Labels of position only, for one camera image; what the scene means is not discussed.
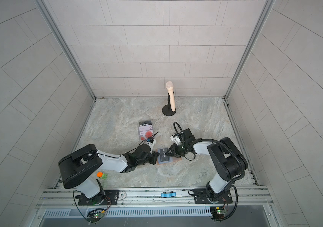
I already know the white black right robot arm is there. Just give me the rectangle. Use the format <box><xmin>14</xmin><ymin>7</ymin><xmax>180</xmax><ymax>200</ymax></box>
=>
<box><xmin>166</xmin><ymin>129</ymin><xmax>248</xmax><ymax>196</ymax></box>

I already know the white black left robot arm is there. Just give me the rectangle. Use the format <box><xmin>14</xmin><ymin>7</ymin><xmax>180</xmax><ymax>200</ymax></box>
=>
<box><xmin>58</xmin><ymin>144</ymin><xmax>160</xmax><ymax>199</ymax></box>

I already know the clear plastic package box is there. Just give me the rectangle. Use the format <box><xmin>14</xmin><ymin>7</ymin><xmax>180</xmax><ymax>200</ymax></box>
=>
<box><xmin>138</xmin><ymin>120</ymin><xmax>154</xmax><ymax>141</ymax></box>

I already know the black round microphone stand base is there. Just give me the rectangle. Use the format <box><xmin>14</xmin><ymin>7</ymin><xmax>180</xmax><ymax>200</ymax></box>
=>
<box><xmin>162</xmin><ymin>95</ymin><xmax>176</xmax><ymax>116</ymax></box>

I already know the orange green toy car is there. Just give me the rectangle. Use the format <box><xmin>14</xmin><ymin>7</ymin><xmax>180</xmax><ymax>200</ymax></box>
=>
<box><xmin>96</xmin><ymin>172</ymin><xmax>107</xmax><ymax>179</ymax></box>

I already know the white ventilation grille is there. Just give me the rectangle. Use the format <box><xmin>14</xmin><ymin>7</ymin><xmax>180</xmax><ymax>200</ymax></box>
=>
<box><xmin>44</xmin><ymin>207</ymin><xmax>212</xmax><ymax>218</ymax></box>

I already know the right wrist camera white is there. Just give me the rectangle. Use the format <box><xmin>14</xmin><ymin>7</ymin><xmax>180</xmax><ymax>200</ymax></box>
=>
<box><xmin>170</xmin><ymin>133</ymin><xmax>183</xmax><ymax>146</ymax></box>

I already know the blue clip on rail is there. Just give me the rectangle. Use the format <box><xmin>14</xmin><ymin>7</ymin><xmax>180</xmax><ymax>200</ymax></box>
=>
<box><xmin>161</xmin><ymin>191</ymin><xmax>176</xmax><ymax>198</ymax></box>

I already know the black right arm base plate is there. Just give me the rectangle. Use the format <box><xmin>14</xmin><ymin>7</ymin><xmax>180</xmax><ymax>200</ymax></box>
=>
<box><xmin>188</xmin><ymin>188</ymin><xmax>233</xmax><ymax>204</ymax></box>

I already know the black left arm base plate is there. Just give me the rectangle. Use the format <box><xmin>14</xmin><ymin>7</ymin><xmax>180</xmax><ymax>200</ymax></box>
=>
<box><xmin>75</xmin><ymin>190</ymin><xmax>120</xmax><ymax>206</ymax></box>

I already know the right circuit board with wires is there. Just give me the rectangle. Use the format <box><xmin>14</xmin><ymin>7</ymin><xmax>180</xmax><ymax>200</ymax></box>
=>
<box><xmin>210</xmin><ymin>206</ymin><xmax>228</xmax><ymax>221</ymax></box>

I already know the circuit board with wires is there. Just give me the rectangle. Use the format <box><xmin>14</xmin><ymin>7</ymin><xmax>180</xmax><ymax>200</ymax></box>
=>
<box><xmin>87</xmin><ymin>209</ymin><xmax>106</xmax><ymax>223</ymax></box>
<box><xmin>210</xmin><ymin>206</ymin><xmax>228</xmax><ymax>221</ymax></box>

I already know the left circuit board with wires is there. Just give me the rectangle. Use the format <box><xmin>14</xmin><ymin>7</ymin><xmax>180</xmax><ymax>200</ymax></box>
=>
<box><xmin>87</xmin><ymin>209</ymin><xmax>106</xmax><ymax>223</ymax></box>

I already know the aluminium front rail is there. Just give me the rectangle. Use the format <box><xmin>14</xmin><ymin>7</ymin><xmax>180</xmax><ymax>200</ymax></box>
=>
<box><xmin>35</xmin><ymin>185</ymin><xmax>274</xmax><ymax>209</ymax></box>

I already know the aluminium corner frame post right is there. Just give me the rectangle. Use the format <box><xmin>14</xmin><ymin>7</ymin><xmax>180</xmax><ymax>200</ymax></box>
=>
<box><xmin>224</xmin><ymin>0</ymin><xmax>275</xmax><ymax>100</ymax></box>

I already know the aluminium corner frame post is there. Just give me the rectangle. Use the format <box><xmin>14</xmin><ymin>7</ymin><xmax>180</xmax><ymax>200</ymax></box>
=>
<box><xmin>35</xmin><ymin>0</ymin><xmax>97</xmax><ymax>101</ymax></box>
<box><xmin>224</xmin><ymin>0</ymin><xmax>275</xmax><ymax>100</ymax></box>

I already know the aluminium corner frame post left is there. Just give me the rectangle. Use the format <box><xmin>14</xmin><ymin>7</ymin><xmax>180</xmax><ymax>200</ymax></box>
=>
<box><xmin>35</xmin><ymin>0</ymin><xmax>97</xmax><ymax>101</ymax></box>

